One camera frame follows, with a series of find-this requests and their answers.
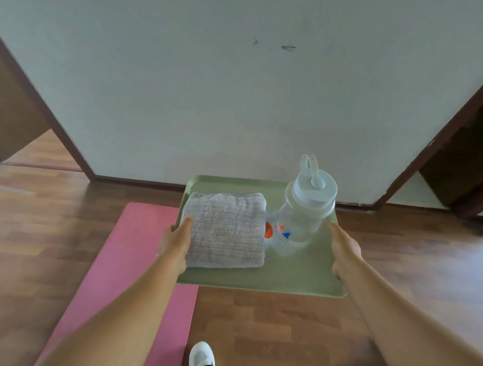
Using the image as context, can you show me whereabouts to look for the dark brown wooden door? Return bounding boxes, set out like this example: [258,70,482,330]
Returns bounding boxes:
[419,105,483,212]

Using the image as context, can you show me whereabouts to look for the grey towel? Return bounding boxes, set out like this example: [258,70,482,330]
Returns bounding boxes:
[180,191,268,269]

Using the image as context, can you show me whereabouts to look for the person's right hand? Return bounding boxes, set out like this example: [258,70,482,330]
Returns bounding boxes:
[327,221,365,282]

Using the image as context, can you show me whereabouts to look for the person's left forearm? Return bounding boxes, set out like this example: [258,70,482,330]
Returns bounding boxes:
[39,256,188,366]

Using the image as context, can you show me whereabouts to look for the clear bottle white lid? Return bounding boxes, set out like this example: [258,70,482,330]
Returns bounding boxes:
[264,153,338,257]

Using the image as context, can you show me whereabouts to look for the pink yoga mat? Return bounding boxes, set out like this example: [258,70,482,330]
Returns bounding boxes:
[34,202,200,366]

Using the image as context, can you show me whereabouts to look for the person's white left shoe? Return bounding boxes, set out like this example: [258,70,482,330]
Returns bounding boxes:
[188,341,216,366]

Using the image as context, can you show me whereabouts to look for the person's right forearm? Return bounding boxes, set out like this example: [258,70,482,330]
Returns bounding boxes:
[339,256,483,366]

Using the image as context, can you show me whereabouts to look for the pale green plastic tray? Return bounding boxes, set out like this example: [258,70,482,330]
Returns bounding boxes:
[172,174,348,299]

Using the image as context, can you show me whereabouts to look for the light brown wooden door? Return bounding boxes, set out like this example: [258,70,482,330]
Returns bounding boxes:
[0,56,52,163]

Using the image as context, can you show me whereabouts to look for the person's left hand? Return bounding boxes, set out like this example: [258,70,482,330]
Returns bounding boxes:
[156,217,195,273]

